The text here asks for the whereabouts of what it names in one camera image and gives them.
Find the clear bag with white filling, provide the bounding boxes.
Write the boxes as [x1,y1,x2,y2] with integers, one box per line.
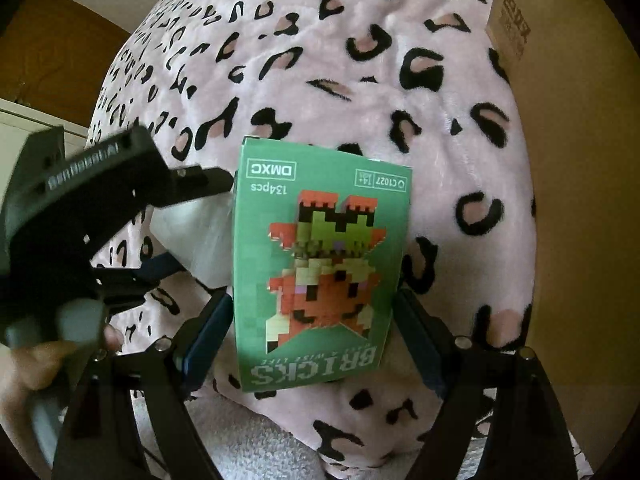
[150,193,234,288]

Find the green bricks toy box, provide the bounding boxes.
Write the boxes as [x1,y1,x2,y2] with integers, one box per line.
[232,138,412,392]

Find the person left hand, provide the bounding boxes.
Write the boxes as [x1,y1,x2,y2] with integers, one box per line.
[0,324,124,434]

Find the white cabinet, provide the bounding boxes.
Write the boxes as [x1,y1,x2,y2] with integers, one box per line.
[0,99,88,197]

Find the pink leopard print blanket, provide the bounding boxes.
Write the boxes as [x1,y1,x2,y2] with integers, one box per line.
[89,0,536,479]

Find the brown cardboard box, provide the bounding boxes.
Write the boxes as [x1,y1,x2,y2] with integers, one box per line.
[488,0,639,479]

